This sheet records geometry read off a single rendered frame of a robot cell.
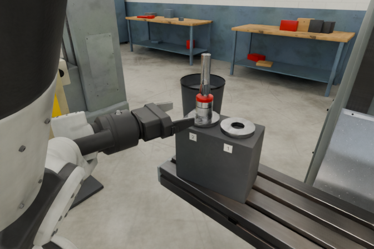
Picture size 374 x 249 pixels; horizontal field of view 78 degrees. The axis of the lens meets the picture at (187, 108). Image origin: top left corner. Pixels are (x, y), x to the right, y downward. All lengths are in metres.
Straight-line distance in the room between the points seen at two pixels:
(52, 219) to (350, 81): 0.87
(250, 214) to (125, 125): 0.39
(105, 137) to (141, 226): 1.40
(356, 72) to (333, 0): 3.91
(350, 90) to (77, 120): 0.82
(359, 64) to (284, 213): 0.51
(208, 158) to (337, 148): 0.48
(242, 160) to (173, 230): 1.25
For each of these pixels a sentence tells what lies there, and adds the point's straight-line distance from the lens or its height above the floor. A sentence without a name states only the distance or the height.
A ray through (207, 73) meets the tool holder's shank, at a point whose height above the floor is 1.26.
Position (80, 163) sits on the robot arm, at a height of 1.19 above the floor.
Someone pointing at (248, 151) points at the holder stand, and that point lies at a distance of 0.58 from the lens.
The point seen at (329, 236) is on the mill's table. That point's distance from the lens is 0.71.
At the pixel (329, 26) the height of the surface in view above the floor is 0.98.
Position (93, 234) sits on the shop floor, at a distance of 1.87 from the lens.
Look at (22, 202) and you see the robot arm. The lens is 0.19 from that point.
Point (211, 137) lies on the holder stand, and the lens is 0.60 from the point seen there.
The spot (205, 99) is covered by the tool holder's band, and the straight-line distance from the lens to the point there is 0.61.
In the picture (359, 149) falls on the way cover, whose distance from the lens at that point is 0.95.
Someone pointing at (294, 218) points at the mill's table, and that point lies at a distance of 0.70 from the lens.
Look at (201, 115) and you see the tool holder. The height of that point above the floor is 1.15.
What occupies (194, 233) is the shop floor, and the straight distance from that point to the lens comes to 1.77.
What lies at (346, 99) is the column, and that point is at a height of 1.13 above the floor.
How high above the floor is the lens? 1.45
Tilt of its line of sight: 27 degrees down
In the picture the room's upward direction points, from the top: straight up
